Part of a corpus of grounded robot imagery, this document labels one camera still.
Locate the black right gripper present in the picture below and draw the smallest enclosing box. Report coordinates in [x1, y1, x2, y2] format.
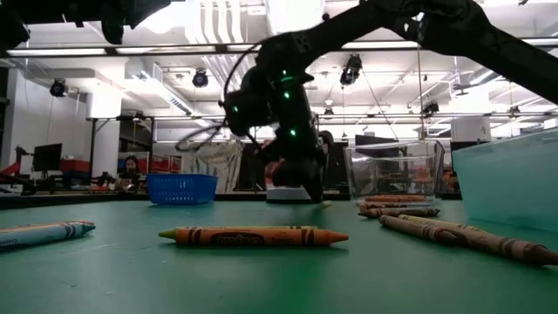
[261, 99, 335, 204]

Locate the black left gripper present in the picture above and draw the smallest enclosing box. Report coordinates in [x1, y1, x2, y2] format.
[25, 0, 172, 45]

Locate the grey patterned cloth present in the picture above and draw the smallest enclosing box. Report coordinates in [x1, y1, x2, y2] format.
[180, 140, 246, 195]

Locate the clear plastic container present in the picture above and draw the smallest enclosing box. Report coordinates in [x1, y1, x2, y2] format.
[342, 139, 446, 207]

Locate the person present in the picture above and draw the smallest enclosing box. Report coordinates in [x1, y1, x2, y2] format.
[116, 154, 146, 192]

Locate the red-orange crayon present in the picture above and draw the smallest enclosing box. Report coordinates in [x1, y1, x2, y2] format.
[364, 195, 413, 204]
[383, 194, 427, 202]
[359, 201, 420, 210]

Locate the teal plastic bin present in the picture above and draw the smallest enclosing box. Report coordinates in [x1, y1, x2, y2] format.
[452, 128, 558, 235]

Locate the black monitor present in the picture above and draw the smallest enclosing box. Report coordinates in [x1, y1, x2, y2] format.
[32, 142, 64, 173]
[353, 133, 401, 159]

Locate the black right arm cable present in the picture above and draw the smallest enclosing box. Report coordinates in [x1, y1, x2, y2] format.
[174, 38, 267, 154]

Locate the blue plastic basket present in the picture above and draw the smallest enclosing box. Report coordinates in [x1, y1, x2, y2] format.
[146, 173, 220, 206]

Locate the blue crayon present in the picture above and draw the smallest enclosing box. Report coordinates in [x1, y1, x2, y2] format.
[0, 221, 97, 253]

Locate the black overhead beam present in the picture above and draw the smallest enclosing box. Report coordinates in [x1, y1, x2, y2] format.
[0, 38, 558, 59]

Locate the thin metal rod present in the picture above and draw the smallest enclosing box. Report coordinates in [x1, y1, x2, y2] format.
[412, 45, 427, 141]

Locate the black ceiling spotlight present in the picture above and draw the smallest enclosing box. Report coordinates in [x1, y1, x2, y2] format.
[191, 68, 210, 90]
[504, 66, 527, 85]
[338, 53, 364, 87]
[48, 77, 70, 99]
[421, 99, 440, 118]

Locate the black metal rack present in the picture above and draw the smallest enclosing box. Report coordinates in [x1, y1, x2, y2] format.
[88, 114, 157, 193]

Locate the black panel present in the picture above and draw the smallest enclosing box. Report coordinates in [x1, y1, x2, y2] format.
[238, 142, 266, 192]
[327, 141, 350, 189]

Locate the white box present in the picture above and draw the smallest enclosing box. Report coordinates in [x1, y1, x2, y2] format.
[450, 116, 493, 143]

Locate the red-orange backdrop cloth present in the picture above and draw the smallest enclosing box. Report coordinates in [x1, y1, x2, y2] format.
[262, 139, 287, 184]

